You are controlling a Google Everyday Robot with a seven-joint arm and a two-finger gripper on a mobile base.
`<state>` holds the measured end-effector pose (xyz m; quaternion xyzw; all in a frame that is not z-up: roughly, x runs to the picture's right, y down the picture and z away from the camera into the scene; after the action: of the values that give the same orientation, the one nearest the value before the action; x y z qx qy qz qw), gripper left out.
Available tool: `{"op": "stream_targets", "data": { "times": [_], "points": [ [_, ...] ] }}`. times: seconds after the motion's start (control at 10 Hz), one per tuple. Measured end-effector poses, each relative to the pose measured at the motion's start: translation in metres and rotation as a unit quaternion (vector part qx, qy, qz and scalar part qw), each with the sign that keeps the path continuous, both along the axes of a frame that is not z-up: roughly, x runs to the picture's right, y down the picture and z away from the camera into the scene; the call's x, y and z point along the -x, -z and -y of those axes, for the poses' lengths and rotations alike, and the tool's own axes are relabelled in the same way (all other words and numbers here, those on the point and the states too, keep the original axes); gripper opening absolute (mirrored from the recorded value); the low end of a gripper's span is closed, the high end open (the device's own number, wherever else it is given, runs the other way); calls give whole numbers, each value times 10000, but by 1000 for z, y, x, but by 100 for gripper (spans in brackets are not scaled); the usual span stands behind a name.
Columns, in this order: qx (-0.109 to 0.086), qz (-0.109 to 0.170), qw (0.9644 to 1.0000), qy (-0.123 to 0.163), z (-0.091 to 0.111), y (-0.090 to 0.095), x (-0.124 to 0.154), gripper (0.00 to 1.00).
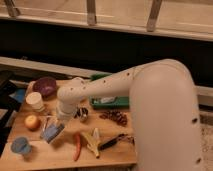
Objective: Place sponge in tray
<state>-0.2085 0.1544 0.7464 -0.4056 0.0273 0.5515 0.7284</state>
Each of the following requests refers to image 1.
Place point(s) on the red yellow apple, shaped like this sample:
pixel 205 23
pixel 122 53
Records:
pixel 32 122

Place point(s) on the white cylindrical container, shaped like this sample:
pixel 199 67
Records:
pixel 34 99

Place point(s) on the wooden cutting board table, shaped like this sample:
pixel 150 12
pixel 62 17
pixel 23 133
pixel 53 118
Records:
pixel 59 153

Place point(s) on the bunch of dark grapes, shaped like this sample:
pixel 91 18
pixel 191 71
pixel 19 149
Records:
pixel 117 116

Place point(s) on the purple bowl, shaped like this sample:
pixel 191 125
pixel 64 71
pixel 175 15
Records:
pixel 46 86

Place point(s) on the black handled tool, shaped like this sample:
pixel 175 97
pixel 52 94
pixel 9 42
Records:
pixel 111 142

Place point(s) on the blue plastic cup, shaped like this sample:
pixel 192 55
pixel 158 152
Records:
pixel 21 146

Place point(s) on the green plastic tray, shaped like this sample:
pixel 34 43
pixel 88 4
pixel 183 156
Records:
pixel 120 102

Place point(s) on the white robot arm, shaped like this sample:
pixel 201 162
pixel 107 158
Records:
pixel 164 108

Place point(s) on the blue sponge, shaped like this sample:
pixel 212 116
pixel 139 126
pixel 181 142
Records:
pixel 51 133

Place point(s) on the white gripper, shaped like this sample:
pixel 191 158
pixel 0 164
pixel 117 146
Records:
pixel 64 112

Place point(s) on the metal spoon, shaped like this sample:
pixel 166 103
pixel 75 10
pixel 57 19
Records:
pixel 46 120

